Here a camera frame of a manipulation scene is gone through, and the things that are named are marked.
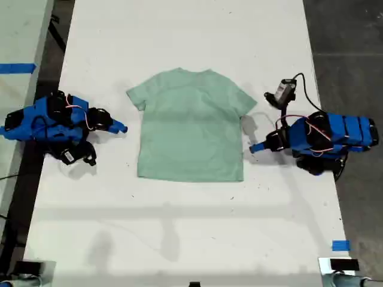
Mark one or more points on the black camera box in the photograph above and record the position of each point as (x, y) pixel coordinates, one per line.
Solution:
(284, 89)
(69, 156)

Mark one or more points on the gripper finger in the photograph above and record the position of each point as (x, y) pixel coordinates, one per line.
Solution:
(119, 128)
(259, 147)

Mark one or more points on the small black stand foot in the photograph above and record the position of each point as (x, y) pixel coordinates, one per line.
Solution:
(194, 284)

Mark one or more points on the grey stand tube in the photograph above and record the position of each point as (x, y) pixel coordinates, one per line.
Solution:
(344, 281)
(27, 281)

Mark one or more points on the black clamp block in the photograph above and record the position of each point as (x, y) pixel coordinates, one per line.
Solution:
(344, 265)
(28, 267)

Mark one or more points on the long blue tape strip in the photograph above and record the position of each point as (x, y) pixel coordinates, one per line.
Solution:
(18, 68)

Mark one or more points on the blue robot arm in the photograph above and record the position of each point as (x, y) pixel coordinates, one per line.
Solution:
(27, 119)
(344, 128)

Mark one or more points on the pale green T-shirt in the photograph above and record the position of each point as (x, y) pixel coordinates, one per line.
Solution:
(191, 128)

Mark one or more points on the white side table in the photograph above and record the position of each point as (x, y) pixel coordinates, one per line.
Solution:
(18, 36)

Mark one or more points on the short blue tape strip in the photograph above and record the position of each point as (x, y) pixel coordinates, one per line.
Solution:
(341, 245)

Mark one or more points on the white bracket plate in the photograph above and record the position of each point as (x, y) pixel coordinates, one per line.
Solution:
(324, 264)
(49, 272)

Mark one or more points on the black metal frame leg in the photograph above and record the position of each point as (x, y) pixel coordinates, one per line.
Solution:
(58, 34)

